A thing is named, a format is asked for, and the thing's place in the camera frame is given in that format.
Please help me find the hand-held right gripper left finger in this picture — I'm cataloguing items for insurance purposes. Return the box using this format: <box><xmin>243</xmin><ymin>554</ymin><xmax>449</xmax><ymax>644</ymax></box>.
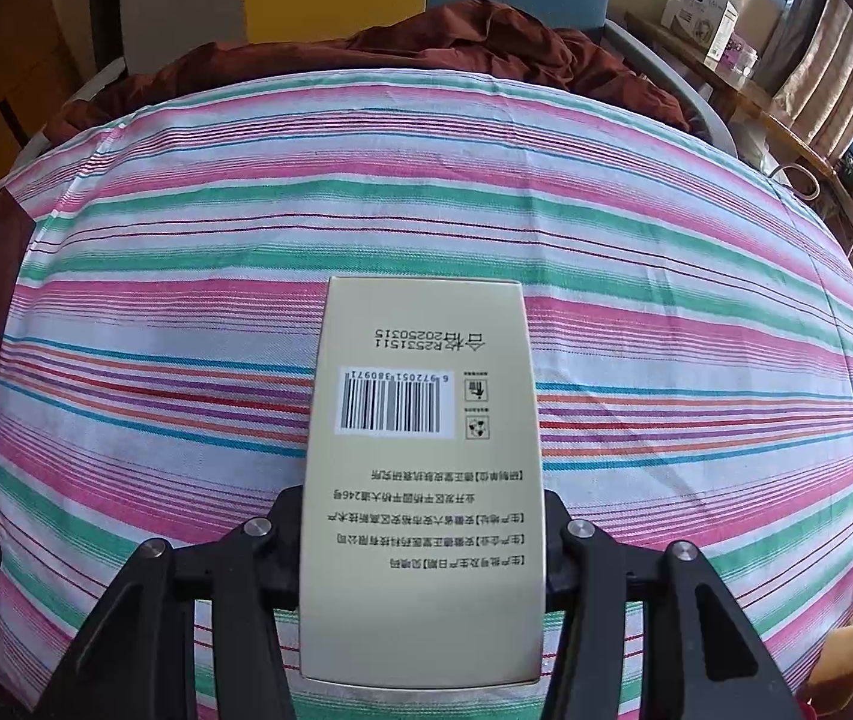
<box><xmin>43</xmin><ymin>485</ymin><xmax>307</xmax><ymax>720</ymax></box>

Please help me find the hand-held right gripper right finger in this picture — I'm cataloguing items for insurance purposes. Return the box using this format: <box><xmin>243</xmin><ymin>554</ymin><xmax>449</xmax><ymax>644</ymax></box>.
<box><xmin>542</xmin><ymin>491</ymin><xmax>803</xmax><ymax>720</ymax></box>

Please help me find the beige cardboard box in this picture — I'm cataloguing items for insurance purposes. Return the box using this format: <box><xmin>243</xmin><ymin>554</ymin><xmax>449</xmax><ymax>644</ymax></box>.
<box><xmin>298</xmin><ymin>275</ymin><xmax>547</xmax><ymax>687</ymax></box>

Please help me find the orange sponge block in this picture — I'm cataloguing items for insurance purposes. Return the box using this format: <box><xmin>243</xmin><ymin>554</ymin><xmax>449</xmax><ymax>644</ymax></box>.
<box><xmin>805</xmin><ymin>621</ymin><xmax>853</xmax><ymax>706</ymax></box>

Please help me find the wooden desk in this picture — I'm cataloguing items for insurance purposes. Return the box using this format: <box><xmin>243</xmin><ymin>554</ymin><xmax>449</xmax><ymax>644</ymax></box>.
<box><xmin>625</xmin><ymin>11</ymin><xmax>840</xmax><ymax>181</ymax></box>

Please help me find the maroon cloth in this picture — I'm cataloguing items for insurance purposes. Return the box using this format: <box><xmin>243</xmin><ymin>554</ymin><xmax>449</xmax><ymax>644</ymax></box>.
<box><xmin>47</xmin><ymin>0</ymin><xmax>705</xmax><ymax>147</ymax></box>

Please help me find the pale patterned curtain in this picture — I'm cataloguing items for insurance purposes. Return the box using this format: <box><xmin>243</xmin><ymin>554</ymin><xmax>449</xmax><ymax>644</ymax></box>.
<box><xmin>771</xmin><ymin>0</ymin><xmax>853</xmax><ymax>143</ymax></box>

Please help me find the white appliance box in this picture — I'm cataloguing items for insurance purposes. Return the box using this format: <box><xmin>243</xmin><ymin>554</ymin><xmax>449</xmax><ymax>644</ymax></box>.
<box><xmin>659</xmin><ymin>0</ymin><xmax>741</xmax><ymax>61</ymax></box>

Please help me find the dark chair back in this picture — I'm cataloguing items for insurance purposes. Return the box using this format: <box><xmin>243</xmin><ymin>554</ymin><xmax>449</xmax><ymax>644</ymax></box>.
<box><xmin>88</xmin><ymin>0</ymin><xmax>142</xmax><ymax>68</ymax></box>

